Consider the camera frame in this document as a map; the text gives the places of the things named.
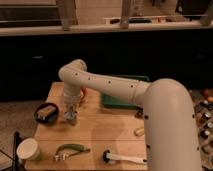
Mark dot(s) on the white lidded tub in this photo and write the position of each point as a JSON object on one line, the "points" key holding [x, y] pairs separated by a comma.
{"points": [[29, 150]]}

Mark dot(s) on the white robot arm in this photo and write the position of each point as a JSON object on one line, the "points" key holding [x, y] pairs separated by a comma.
{"points": [[171, 134]]}

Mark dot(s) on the black bowl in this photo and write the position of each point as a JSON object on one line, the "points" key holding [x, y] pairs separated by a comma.
{"points": [[51, 119]]}

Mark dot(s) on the tan block in bowl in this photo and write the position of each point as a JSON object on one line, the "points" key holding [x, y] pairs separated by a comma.
{"points": [[43, 113]]}

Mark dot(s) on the orange bowl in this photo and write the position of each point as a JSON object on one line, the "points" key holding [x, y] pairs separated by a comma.
{"points": [[84, 93]]}

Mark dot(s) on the green plastic tray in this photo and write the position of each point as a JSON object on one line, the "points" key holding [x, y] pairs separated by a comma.
{"points": [[111, 102]]}

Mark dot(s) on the brown woven trivet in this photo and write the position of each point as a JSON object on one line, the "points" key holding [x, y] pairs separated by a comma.
{"points": [[139, 114]]}

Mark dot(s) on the small metal cup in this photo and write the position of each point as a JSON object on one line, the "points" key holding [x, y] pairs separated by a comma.
{"points": [[72, 120]]}

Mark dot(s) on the green handled tongs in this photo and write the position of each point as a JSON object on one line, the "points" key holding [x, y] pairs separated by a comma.
{"points": [[78, 149]]}

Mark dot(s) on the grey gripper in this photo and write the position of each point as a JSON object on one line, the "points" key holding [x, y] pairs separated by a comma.
{"points": [[71, 111]]}

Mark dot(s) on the white black dish brush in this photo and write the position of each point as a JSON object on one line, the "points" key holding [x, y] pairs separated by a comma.
{"points": [[112, 158]]}

